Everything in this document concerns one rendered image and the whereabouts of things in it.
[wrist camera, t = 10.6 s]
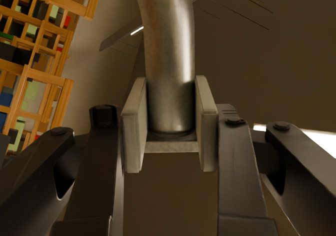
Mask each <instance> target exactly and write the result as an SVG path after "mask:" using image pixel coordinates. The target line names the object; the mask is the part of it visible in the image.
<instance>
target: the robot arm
mask: <svg viewBox="0 0 336 236"><path fill-rule="evenodd" d="M89 116H90V124H91V127H90V131H89V133H87V134H82V135H76V136H75V134H74V130H73V129H72V128H70V127H61V126H59V127H54V128H53V129H50V130H48V131H46V132H44V133H43V134H42V135H41V136H40V137H38V138H37V139H36V140H35V141H34V142H32V143H31V144H30V145H29V146H27V147H26V148H25V149H24V150H23V151H21V152H20V153H19V154H18V155H17V156H15V157H14V158H13V159H12V160H10V161H9V162H8V163H7V164H6V165H4V166H3V167H2V168H1V169H0V236H45V235H46V234H47V232H48V231H49V229H50V228H51V230H50V233H49V236H123V211H124V168H125V171H127V173H139V171H141V168H142V162H143V156H144V150H145V145H146V139H147V133H148V127H149V115H148V98H147V81H146V77H137V79H136V80H135V82H134V84H133V87H132V89H131V91H130V94H129V96H128V98H127V101H126V103H125V105H124V107H118V106H116V105H114V104H100V105H96V106H93V107H91V108H90V109H89ZM195 129H196V137H197V144H198V152H199V159H200V167H201V170H203V171H204V172H214V171H215V170H217V212H216V236H279V232H278V228H277V224H276V221H275V219H274V218H269V216H268V211H267V207H266V202H265V197H264V193H263V188H262V183H261V179H260V174H262V175H261V178H262V180H263V182H264V183H265V185H266V186H267V188H268V189H269V191H270V192H271V194H272V195H273V197H274V198H275V200H276V201H277V203H278V204H279V206H280V207H281V209H282V210H283V212H284V213H285V215H286V216H287V218H288V219H289V221H290V223H291V224H292V226H293V227H294V229H295V230H296V232H297V233H298V235H299V236H336V158H335V157H333V156H332V155H331V154H330V153H329V152H327V151H326V150H325V149H324V148H322V147H321V146H320V145H319V144H317V143H316V142H315V141H314V140H313V139H311V138H310V137H309V136H308V135H306V134H305V133H304V132H303V131H302V130H300V129H299V128H298V127H297V126H295V125H293V124H291V123H288V122H286V121H275V122H270V123H267V125H266V127H265V131H263V130H256V129H251V128H249V123H248V122H247V120H245V119H243V118H240V117H239V115H238V114H237V112H236V110H235V108H234V106H232V105H230V104H215V101H214V99H213V96H212V93H211V90H210V87H209V84H208V82H207V79H206V77H205V76H204V75H196V77H195ZM217 168H218V169H217ZM67 203H68V205H67V208H66V211H65V215H64V218H63V220H62V221H56V222H55V220H56V219H57V217H58V216H59V214H60V213H61V212H62V210H63V209H64V207H65V206H66V204H67ZM51 226H52V227H51Z"/></svg>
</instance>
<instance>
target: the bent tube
mask: <svg viewBox="0 0 336 236"><path fill-rule="evenodd" d="M137 2H138V5H139V9H140V13H141V18H142V24H143V38H144V55H145V72H146V89H147V106H148V123H149V124H148V130H147V136H146V142H145V148H144V153H184V152H199V149H198V141H197V133H196V126H195V20H194V9H193V3H192V0H137Z"/></svg>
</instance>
